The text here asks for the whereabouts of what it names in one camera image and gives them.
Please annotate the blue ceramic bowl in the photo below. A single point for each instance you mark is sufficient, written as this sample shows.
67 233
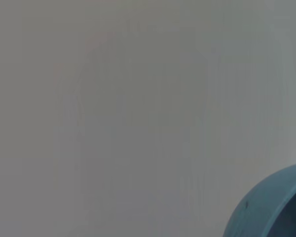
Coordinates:
269 205

